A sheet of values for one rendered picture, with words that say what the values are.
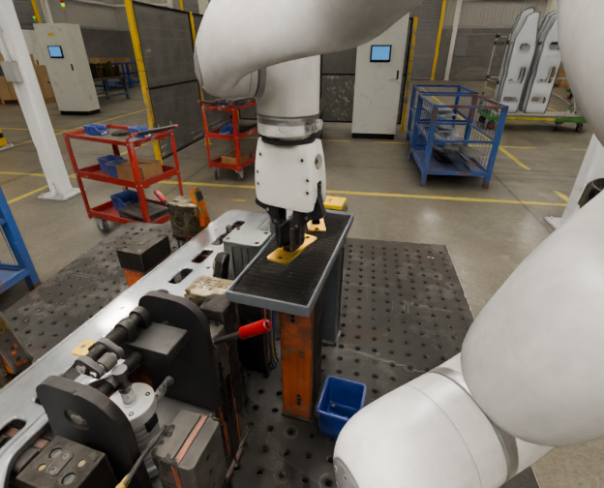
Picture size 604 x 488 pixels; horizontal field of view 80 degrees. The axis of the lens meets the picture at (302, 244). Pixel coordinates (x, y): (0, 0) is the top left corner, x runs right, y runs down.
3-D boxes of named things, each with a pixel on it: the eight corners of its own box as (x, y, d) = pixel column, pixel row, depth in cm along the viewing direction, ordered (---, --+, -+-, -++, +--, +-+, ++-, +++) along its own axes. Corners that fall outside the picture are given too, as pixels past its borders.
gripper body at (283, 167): (333, 128, 50) (330, 202, 56) (272, 121, 55) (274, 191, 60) (308, 137, 45) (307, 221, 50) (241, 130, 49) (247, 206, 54)
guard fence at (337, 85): (233, 126, 785) (224, 18, 689) (235, 125, 797) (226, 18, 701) (406, 132, 732) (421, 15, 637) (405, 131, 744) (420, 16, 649)
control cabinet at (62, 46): (59, 114, 921) (23, -1, 804) (74, 111, 968) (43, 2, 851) (87, 115, 910) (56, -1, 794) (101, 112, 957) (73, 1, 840)
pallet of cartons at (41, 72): (57, 101, 1157) (43, 53, 1093) (39, 105, 1087) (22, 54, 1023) (22, 101, 1168) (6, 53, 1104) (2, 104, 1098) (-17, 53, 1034)
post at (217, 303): (230, 425, 87) (211, 289, 68) (250, 431, 86) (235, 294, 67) (221, 443, 83) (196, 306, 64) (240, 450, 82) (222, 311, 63)
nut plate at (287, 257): (292, 237, 63) (292, 230, 62) (312, 242, 61) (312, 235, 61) (265, 259, 56) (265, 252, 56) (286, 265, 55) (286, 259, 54)
